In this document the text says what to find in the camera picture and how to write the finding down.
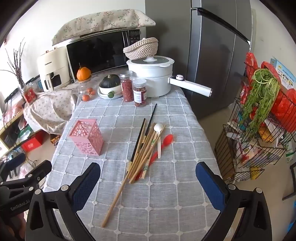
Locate large orange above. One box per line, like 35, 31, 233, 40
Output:
76, 66, 91, 81

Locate pile of wooden chopsticks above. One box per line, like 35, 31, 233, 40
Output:
101, 125, 167, 228

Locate black chopstick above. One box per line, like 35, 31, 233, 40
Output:
142, 103, 157, 139
130, 118, 146, 164

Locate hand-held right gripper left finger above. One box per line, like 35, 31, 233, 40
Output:
25, 162, 101, 241

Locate red plastic bag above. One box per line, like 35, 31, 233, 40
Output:
245, 52, 296, 133

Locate green leafy vegetables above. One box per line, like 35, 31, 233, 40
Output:
240, 69, 281, 138

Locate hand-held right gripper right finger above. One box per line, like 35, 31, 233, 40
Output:
195, 161, 273, 241

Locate white plastic spoon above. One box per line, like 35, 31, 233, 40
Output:
154, 123, 165, 159

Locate grey checked tablecloth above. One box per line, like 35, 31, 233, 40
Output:
43, 85, 223, 241

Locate black microwave oven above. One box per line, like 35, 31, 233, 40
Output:
66, 26, 147, 82

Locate black wire rack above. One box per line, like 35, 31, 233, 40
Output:
215, 62, 296, 181

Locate dried twigs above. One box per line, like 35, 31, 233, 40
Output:
0, 38, 27, 89

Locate pink perforated utensil holder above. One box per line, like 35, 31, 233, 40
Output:
68, 119, 104, 156

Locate woven rope basket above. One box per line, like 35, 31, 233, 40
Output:
123, 37, 159, 61

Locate red cardboard box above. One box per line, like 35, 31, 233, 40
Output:
21, 136, 44, 152

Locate cream air fryer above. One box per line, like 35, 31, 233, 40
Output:
36, 46, 71, 91

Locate jar of red dates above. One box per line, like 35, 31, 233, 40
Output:
132, 78, 148, 108

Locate grey refrigerator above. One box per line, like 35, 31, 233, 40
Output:
145, 0, 253, 120

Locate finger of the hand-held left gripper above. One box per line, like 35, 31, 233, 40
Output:
0, 153, 26, 179
0, 160, 53, 193

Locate white electric pot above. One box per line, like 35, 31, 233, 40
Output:
126, 56, 213, 98

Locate jar of goji berries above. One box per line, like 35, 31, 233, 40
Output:
120, 71, 135, 102

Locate red plastic spoon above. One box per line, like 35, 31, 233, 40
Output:
135, 134, 174, 181

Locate floral cloth cover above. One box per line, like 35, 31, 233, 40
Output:
23, 89, 78, 134

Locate white bowl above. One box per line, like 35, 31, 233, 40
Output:
97, 85, 124, 100

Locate floral microwave cover cloth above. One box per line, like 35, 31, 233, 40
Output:
52, 9, 156, 46

